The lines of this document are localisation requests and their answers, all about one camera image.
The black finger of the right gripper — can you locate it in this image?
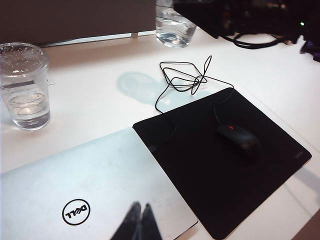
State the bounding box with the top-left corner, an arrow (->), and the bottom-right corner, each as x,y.
173,0 -> 235,39

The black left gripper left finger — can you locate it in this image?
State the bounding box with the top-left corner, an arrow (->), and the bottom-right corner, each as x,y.
109,201 -> 142,240

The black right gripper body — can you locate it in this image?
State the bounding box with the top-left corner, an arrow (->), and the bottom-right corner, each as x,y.
224,0 -> 301,36

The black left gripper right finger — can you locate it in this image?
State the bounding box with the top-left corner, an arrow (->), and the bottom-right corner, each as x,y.
139,202 -> 163,240

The medium clear plastic cup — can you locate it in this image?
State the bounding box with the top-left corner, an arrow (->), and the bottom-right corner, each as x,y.
155,0 -> 198,49

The grey Dell laptop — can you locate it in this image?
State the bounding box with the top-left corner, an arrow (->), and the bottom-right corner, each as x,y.
0,126 -> 199,240

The tall clear plastic cup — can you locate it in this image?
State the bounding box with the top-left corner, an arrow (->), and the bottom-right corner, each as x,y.
0,42 -> 52,132

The black mouse pad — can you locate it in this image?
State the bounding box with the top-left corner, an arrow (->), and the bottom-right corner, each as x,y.
131,86 -> 313,240

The black computer mouse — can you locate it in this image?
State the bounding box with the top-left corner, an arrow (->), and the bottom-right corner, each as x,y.
216,122 -> 262,161

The wide brown desk divider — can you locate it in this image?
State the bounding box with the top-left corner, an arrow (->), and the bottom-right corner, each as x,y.
0,0 -> 158,48

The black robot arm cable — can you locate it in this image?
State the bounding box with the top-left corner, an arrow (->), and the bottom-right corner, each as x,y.
222,33 -> 283,49

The thin black mouse cable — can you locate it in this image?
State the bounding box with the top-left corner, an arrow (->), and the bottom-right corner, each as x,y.
149,54 -> 236,152

